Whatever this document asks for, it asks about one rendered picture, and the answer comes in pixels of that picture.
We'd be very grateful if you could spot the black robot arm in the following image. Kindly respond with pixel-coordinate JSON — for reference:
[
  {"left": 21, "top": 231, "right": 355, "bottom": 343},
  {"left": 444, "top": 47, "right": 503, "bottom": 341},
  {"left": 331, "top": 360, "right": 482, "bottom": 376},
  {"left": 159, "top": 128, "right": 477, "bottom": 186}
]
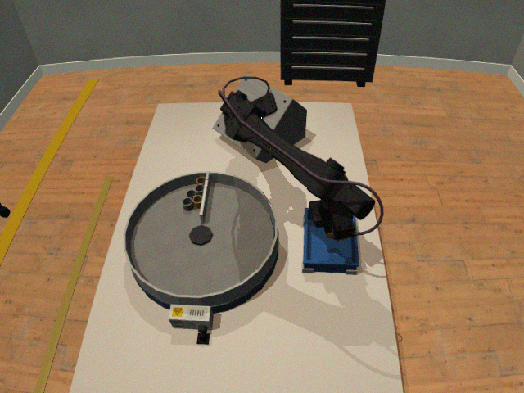
[{"left": 220, "top": 90, "right": 375, "bottom": 242}]

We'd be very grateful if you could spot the grey round turntable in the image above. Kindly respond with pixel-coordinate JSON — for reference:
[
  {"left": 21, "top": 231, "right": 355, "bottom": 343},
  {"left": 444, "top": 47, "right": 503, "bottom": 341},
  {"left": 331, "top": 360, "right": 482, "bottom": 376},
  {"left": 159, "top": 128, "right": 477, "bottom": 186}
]
[{"left": 124, "top": 171, "right": 278, "bottom": 345}]

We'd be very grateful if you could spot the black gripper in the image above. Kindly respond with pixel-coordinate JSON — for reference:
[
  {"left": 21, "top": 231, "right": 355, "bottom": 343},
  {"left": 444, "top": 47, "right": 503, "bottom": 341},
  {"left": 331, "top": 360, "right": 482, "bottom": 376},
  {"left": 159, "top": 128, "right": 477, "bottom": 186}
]
[{"left": 309, "top": 200, "right": 339, "bottom": 234}]

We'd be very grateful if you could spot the blue open tray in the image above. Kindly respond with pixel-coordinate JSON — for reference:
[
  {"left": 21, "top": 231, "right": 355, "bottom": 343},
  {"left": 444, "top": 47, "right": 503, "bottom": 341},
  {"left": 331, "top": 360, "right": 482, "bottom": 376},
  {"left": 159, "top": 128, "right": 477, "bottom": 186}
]
[{"left": 303, "top": 208, "right": 359, "bottom": 273}]

